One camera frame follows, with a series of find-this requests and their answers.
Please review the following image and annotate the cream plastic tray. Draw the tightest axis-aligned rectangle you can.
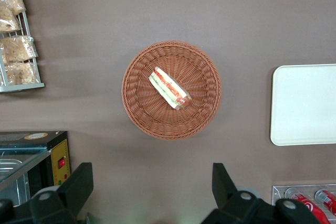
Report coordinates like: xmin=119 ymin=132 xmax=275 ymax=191
xmin=270 ymin=63 xmax=336 ymax=146

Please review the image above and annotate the black food warmer cabinet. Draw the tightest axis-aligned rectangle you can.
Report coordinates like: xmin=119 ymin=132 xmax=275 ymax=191
xmin=0 ymin=130 xmax=71 ymax=206

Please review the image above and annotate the red cola bottle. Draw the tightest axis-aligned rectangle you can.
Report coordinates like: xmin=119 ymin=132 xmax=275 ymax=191
xmin=285 ymin=187 xmax=331 ymax=224
xmin=314 ymin=189 xmax=336 ymax=216

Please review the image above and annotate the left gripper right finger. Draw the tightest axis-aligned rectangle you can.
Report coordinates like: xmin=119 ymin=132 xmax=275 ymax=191
xmin=201 ymin=163 xmax=332 ymax=224

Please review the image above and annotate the brown round wicker basket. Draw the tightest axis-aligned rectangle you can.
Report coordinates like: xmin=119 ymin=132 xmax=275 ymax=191
xmin=121 ymin=40 xmax=223 ymax=141

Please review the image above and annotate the clear acrylic bottle rack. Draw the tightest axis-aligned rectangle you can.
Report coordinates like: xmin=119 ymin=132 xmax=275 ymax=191
xmin=272 ymin=184 xmax=336 ymax=224

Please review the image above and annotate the tray of packaged snacks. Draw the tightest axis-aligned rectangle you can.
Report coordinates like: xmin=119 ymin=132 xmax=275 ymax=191
xmin=0 ymin=0 xmax=45 ymax=93

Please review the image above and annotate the wrapped triangle sandwich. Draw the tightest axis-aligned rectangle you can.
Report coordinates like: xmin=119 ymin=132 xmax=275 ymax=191
xmin=149 ymin=66 xmax=192 ymax=111

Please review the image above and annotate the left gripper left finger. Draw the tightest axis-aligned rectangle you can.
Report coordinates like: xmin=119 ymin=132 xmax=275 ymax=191
xmin=0 ymin=162 xmax=94 ymax=224

